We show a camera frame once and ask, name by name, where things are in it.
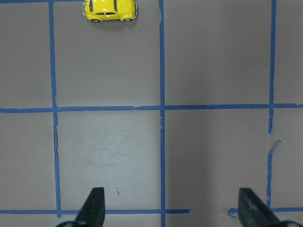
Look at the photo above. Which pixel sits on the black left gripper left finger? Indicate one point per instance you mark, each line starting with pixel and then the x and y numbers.
pixel 92 213

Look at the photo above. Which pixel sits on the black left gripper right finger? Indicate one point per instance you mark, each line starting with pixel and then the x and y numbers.
pixel 252 212

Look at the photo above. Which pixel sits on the yellow toy beetle car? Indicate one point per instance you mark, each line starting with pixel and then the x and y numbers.
pixel 108 10

